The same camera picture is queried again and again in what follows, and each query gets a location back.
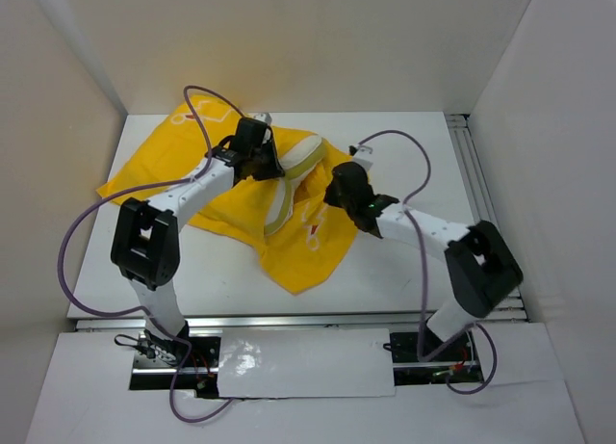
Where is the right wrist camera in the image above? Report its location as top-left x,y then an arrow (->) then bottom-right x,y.
348,144 -> 373,172

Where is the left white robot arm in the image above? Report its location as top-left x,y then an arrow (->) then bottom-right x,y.
111,114 -> 284,366

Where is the aluminium front rail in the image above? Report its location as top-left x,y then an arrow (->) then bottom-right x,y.
76,312 -> 420,331

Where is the yellow pillowcase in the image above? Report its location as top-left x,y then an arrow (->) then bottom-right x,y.
97,95 -> 357,294

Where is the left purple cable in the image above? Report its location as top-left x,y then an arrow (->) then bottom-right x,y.
57,84 -> 256,424

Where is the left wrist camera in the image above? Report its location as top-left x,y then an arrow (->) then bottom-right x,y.
251,112 -> 272,125

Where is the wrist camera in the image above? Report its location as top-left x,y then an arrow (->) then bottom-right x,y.
251,112 -> 272,125
348,144 -> 373,172

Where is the aluminium side rail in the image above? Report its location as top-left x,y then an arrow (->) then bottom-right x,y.
445,114 -> 528,324

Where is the cream quilted pillow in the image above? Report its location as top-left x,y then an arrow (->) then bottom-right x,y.
264,134 -> 326,236

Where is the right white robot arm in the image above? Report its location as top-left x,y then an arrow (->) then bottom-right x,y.
324,162 -> 524,359

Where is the white cover plate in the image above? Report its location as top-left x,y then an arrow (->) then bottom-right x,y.
217,328 -> 395,399

